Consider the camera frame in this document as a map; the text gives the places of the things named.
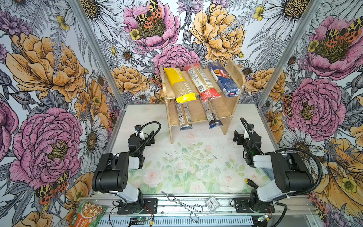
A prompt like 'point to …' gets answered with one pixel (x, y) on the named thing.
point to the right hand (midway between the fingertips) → (242, 134)
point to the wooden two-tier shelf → (225, 107)
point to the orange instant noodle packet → (88, 214)
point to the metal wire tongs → (175, 201)
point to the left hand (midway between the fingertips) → (146, 134)
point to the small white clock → (212, 204)
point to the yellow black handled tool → (251, 183)
